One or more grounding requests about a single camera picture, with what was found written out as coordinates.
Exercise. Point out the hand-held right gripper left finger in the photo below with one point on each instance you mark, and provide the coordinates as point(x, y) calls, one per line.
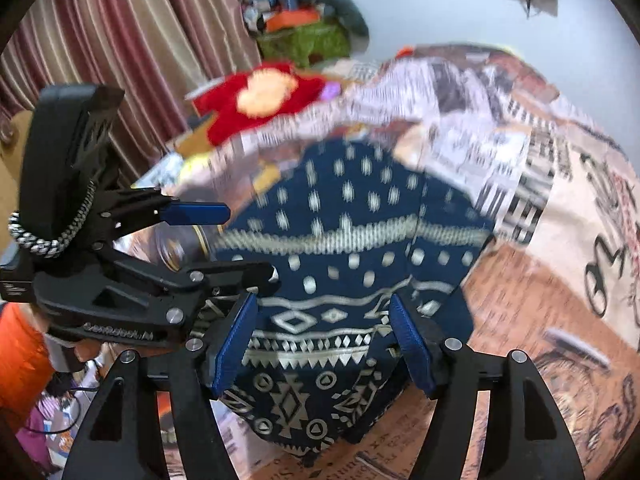
point(235, 345)

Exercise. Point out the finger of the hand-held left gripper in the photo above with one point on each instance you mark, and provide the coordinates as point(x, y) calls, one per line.
point(235, 277)
point(200, 213)

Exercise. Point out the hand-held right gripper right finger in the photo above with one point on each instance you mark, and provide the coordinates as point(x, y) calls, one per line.
point(410, 345)

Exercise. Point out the navy patterned hooded jacket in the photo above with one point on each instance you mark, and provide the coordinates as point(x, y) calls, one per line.
point(340, 240)

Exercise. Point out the red plush toy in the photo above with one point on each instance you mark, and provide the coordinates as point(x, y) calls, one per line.
point(225, 110)

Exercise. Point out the striped curtain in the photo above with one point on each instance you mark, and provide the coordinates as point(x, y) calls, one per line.
point(125, 35)

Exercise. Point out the printed bed sheet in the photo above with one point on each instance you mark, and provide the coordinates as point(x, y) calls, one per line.
point(550, 220)

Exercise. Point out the orange box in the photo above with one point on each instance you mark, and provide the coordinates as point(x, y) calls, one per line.
point(290, 19)

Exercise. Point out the grey curved pillow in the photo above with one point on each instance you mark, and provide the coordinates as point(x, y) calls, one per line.
point(350, 10)

